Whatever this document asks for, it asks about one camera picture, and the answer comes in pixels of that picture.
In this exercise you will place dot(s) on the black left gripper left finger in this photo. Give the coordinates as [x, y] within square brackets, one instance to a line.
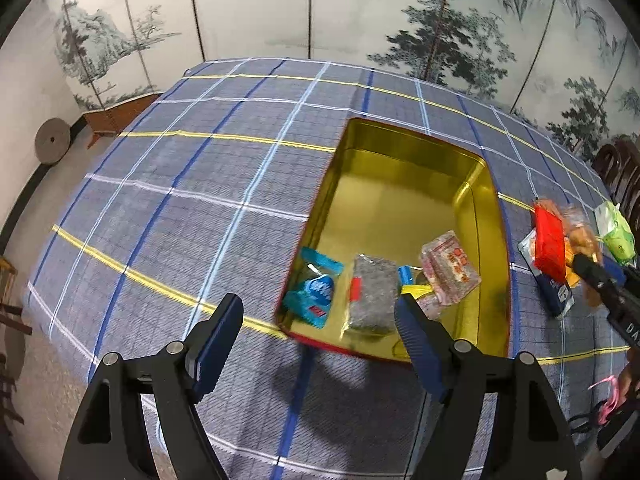
[108, 439]

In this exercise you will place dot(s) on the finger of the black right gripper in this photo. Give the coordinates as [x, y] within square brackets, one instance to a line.
[595, 277]

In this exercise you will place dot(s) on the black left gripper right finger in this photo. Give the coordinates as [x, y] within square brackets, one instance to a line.
[530, 438]

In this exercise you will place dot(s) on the black sesame cake packet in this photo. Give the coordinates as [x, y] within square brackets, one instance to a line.
[448, 269]

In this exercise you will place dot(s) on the orange snack packet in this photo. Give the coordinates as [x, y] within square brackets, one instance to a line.
[571, 277]

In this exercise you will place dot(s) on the clear brown pastry packet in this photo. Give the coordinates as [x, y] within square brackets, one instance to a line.
[578, 230]

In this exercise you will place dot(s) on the blue soda cracker packet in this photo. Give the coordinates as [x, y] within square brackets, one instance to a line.
[558, 298]

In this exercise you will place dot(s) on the green tissue pack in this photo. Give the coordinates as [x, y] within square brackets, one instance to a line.
[615, 232]

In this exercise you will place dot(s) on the red snack packet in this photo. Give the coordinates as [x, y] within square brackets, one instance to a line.
[549, 255]

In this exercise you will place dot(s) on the dark wooden chair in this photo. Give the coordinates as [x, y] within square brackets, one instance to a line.
[617, 164]

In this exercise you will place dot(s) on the blue yellow small candy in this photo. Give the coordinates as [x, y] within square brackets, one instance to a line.
[417, 286]

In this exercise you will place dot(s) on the silver foil snack packet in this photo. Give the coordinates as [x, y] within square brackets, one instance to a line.
[373, 291]

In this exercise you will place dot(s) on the gold and maroon toffee tin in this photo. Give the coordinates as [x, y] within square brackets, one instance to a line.
[386, 193]

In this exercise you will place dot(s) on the painted folding screen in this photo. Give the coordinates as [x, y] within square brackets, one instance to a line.
[569, 66]

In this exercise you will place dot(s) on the teal candy wrapper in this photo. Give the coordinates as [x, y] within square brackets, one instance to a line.
[311, 297]

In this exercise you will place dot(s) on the blue plaid tablecloth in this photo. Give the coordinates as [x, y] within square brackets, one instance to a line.
[207, 192]

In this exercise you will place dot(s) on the round stone millstone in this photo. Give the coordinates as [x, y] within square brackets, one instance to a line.
[52, 141]

